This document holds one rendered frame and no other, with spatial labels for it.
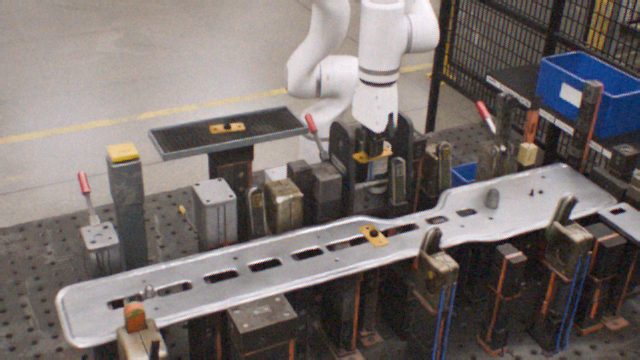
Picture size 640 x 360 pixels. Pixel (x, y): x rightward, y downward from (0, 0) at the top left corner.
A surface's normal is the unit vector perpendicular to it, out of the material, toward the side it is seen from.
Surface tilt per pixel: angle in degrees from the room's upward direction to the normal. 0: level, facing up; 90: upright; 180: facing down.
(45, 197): 0
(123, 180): 90
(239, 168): 90
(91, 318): 0
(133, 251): 90
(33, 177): 0
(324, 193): 90
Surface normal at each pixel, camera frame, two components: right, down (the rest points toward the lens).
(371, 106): -0.84, 0.27
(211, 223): 0.44, 0.48
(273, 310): 0.04, -0.85
